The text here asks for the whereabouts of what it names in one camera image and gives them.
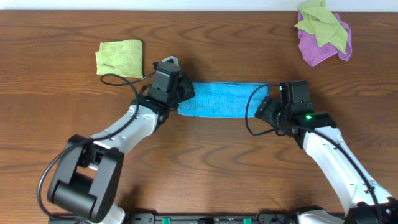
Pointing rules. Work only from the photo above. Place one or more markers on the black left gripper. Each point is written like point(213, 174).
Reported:
point(189, 88)

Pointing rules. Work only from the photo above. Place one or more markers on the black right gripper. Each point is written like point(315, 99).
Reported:
point(265, 109)

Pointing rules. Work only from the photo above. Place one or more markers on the blue microfiber cloth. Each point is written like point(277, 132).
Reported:
point(224, 100)

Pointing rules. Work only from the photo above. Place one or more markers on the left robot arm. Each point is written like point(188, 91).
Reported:
point(88, 170)

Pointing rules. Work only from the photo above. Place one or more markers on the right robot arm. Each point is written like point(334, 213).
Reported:
point(362, 198)

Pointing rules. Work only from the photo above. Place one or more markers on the folded green cloth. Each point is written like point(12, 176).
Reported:
point(124, 58)

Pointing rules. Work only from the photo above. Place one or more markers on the purple crumpled cloth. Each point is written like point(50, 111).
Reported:
point(313, 54)

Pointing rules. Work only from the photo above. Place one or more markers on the olive green crumpled cloth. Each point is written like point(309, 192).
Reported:
point(320, 22)

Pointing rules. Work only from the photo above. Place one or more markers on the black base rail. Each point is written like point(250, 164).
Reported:
point(317, 216)

